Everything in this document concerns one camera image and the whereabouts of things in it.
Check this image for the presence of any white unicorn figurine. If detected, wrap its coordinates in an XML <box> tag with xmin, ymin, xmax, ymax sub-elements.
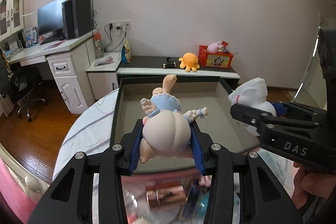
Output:
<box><xmin>228</xmin><ymin>77</ymin><xmax>277</xmax><ymax>139</ymax></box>

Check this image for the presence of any baby doll figurine blue dress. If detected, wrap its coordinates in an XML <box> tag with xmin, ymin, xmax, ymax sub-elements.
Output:
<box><xmin>139</xmin><ymin>74</ymin><xmax>209</xmax><ymax>164</ymax></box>

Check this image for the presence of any clear teal plastic case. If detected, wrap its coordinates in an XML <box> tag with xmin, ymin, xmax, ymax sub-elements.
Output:
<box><xmin>180</xmin><ymin>186</ymin><xmax>241</xmax><ymax>224</ymax></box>

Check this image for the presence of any right hand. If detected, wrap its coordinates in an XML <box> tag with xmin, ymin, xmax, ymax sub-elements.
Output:
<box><xmin>291</xmin><ymin>162</ymin><xmax>335</xmax><ymax>209</ymax></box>

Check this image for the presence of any pink green open box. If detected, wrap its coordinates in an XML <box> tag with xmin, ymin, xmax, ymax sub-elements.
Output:
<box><xmin>110</xmin><ymin>75</ymin><xmax>260</xmax><ymax>162</ymax></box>

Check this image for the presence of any blue small box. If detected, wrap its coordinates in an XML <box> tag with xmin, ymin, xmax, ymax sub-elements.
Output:
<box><xmin>179</xmin><ymin>180</ymin><xmax>207</xmax><ymax>221</ymax></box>

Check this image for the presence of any rose gold small box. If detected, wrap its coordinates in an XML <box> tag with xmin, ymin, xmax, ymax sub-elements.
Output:
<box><xmin>145</xmin><ymin>181</ymin><xmax>186</xmax><ymax>211</ymax></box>

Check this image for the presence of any red crate with picture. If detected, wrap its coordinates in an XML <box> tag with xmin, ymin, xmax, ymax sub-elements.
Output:
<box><xmin>198</xmin><ymin>46</ymin><xmax>234</xmax><ymax>69</ymax></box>

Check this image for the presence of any orange octopus plush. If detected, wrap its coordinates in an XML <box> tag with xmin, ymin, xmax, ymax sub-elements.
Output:
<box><xmin>179</xmin><ymin>52</ymin><xmax>200</xmax><ymax>72</ymax></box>

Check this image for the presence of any small black device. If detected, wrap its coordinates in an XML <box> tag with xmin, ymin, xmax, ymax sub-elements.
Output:
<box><xmin>162</xmin><ymin>57</ymin><xmax>177</xmax><ymax>69</ymax></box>

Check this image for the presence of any white side cabinet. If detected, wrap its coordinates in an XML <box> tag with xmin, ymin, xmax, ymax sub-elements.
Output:
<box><xmin>87</xmin><ymin>52</ymin><xmax>121</xmax><ymax>100</ymax></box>

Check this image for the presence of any pink plush toy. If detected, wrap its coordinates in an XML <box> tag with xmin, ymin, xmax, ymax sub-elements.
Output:
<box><xmin>207</xmin><ymin>41</ymin><xmax>222</xmax><ymax>53</ymax></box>

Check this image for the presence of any snack bag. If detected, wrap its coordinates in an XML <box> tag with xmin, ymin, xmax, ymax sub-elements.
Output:
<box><xmin>121</xmin><ymin>39</ymin><xmax>131</xmax><ymax>64</ymax></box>

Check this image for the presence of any bottle with orange cap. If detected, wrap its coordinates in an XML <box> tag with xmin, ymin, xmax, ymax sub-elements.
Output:
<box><xmin>93</xmin><ymin>32</ymin><xmax>104</xmax><ymax>58</ymax></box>

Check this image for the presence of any white desk with drawers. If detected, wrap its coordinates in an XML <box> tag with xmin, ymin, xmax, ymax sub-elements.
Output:
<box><xmin>9</xmin><ymin>30</ymin><xmax>97</xmax><ymax>114</ymax></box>

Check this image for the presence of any pink bed blanket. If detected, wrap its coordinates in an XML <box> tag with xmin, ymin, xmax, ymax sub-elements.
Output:
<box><xmin>1</xmin><ymin>159</ymin><xmax>41</xmax><ymax>223</ymax></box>

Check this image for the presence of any black office chair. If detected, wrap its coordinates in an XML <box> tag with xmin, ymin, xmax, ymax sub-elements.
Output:
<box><xmin>1</xmin><ymin>59</ymin><xmax>46</xmax><ymax>122</ymax></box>

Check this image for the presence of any black computer tower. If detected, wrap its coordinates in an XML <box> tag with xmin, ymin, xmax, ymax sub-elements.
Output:
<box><xmin>62</xmin><ymin>0</ymin><xmax>93</xmax><ymax>40</ymax></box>

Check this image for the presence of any black computer monitor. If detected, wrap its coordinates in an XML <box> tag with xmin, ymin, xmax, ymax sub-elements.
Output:
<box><xmin>37</xmin><ymin>0</ymin><xmax>66</xmax><ymax>44</ymax></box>

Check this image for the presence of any white glass door cabinet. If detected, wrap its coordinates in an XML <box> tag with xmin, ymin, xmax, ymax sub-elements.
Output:
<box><xmin>0</xmin><ymin>0</ymin><xmax>24</xmax><ymax>41</ymax></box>

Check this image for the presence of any white wall socket strip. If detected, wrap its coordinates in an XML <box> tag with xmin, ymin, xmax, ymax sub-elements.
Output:
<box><xmin>108</xmin><ymin>20</ymin><xmax>131</xmax><ymax>30</ymax></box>

